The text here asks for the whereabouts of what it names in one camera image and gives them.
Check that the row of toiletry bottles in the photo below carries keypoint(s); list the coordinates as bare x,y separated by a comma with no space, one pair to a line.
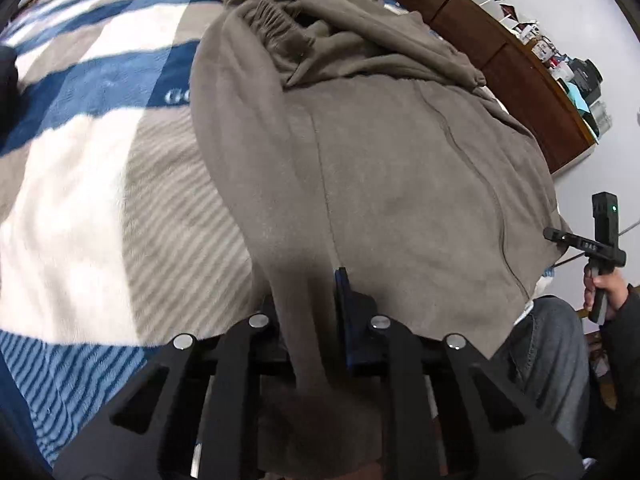
537,40

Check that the blue white plaid blanket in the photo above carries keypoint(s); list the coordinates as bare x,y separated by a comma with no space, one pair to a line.
75,210

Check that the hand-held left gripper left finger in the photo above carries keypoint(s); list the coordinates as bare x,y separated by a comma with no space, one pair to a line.
250,342

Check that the person's leg in jeans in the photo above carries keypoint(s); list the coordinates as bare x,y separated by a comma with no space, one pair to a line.
545,360

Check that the person's right forearm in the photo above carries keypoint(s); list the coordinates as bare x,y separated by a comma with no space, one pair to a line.
627,360

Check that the dark blurry object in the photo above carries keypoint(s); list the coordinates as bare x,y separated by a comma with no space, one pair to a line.
7,90

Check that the taupe fleece garment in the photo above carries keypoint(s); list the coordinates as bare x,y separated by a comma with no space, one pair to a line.
375,160

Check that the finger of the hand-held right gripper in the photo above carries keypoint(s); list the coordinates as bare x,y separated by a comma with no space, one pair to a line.
557,236

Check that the brown wooden dresser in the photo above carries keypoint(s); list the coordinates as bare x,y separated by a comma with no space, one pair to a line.
500,60

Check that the black bag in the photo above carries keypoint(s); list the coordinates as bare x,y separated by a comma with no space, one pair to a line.
587,80

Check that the person's right hand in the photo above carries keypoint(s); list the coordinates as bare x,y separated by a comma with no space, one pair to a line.
612,287

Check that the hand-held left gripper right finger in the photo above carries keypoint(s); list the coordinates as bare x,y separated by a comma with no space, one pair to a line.
344,300

